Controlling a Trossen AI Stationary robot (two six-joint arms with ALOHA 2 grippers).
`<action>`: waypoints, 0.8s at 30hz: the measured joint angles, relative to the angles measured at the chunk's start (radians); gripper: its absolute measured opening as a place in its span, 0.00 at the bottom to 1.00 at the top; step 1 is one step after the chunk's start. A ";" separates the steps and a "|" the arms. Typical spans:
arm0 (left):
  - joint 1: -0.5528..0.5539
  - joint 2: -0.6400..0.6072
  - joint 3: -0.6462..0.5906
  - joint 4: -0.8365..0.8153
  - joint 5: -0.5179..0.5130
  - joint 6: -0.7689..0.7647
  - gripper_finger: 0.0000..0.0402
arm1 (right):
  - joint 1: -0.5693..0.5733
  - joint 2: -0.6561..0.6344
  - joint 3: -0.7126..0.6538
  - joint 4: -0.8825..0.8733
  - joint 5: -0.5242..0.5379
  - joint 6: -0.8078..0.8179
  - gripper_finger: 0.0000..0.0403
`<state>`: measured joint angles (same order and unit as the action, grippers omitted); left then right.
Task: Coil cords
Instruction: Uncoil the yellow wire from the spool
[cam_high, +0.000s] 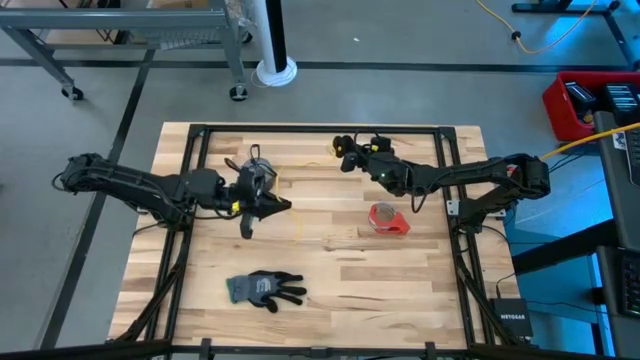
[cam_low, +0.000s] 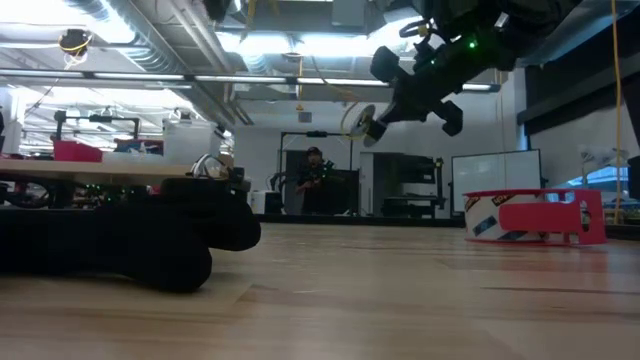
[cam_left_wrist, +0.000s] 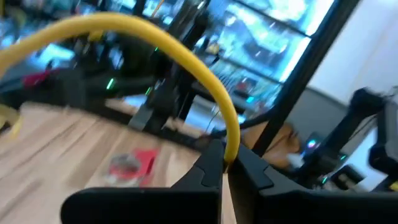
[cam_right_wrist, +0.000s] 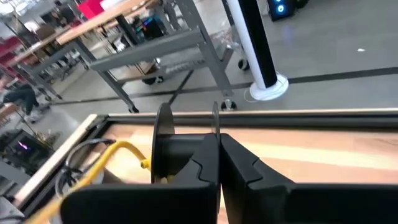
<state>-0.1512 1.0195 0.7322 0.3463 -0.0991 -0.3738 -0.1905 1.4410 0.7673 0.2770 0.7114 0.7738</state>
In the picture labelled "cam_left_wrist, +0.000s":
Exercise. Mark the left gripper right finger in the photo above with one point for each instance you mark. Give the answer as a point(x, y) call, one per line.
point(295, 208)

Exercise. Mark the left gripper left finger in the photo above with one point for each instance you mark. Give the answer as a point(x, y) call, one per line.
point(155, 205)

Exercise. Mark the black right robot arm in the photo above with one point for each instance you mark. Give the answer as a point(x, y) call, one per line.
point(136, 62)

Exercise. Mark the red tape dispenser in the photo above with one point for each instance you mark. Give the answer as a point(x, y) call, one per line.
point(146, 158)

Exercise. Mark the black equipment stand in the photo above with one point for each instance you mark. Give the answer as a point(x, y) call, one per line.
point(363, 102)

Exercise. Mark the black rig post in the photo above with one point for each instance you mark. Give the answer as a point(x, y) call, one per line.
point(298, 77)

